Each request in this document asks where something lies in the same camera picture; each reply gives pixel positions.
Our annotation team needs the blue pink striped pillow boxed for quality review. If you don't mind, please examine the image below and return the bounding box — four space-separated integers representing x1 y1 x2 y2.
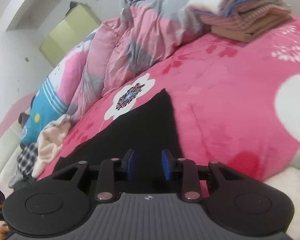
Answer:
21 29 97 146

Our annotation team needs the black white plaid garment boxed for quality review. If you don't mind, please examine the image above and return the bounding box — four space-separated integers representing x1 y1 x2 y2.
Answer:
17 142 38 179

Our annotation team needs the folded pink checked garment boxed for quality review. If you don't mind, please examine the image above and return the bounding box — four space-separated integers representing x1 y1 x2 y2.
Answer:
200 0 292 30

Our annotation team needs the yellow green cabinet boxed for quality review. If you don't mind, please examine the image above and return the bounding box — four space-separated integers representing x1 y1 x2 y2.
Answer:
39 3 101 66

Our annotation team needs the pink grey floral duvet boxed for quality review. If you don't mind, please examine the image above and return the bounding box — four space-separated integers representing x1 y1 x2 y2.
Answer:
67 0 208 123

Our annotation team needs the pink floral bed blanket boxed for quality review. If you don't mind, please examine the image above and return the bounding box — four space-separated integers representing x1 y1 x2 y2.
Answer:
30 15 300 183

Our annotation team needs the folded blue garment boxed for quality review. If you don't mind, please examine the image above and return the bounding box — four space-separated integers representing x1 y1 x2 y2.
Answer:
193 0 281 18

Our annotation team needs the folded beige garment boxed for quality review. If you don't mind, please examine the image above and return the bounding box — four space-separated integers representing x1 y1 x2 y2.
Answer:
211 14 292 43

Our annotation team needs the cream white fleece garment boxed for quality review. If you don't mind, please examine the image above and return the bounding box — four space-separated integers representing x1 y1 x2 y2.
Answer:
32 114 71 179

